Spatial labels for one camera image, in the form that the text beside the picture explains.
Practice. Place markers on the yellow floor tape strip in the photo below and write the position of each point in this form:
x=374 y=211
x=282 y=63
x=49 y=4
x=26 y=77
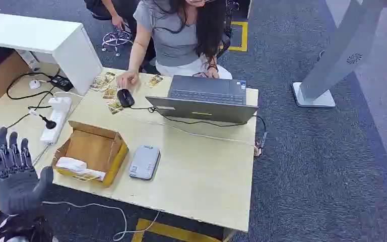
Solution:
x=173 y=231

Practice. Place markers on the printed card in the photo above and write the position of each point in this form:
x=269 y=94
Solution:
x=155 y=80
x=114 y=107
x=110 y=93
x=101 y=81

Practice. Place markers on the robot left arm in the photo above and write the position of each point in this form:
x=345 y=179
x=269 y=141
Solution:
x=21 y=228

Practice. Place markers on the seated person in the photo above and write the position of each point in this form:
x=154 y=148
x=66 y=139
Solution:
x=175 y=36

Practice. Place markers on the black plug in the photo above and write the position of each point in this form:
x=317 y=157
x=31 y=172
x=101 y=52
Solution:
x=49 y=124

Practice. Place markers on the seated person's right hand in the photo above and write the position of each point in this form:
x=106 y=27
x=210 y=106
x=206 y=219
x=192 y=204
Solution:
x=126 y=79

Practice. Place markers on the yellow floor tape square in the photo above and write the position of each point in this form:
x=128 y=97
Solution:
x=244 y=36

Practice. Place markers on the white cabinet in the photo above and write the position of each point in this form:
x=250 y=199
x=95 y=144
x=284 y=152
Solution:
x=53 y=41

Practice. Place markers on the brown cardboard box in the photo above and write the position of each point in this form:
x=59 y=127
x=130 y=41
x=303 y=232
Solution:
x=0 y=78

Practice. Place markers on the open wooden card box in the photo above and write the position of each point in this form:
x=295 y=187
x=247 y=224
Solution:
x=91 y=148

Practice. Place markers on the chrome chair base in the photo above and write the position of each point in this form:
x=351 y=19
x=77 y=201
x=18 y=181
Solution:
x=116 y=39

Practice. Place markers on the flat grey device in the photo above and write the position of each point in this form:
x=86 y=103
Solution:
x=144 y=162

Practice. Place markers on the black computer mouse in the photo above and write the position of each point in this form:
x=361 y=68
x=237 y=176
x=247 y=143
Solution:
x=125 y=98

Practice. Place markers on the black power adapter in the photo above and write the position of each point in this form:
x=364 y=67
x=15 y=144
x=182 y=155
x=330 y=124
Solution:
x=61 y=82

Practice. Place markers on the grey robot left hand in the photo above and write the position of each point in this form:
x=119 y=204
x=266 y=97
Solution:
x=15 y=190

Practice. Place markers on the white card stack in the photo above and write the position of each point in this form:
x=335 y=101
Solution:
x=76 y=167

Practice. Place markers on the grey laptop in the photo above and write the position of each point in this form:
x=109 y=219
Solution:
x=210 y=100

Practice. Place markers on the white floor stand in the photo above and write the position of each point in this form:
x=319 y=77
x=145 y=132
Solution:
x=338 y=56

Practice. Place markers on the white plug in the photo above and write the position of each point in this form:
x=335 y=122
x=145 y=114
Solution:
x=35 y=83

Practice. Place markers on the white power strip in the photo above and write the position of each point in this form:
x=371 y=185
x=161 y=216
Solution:
x=57 y=117

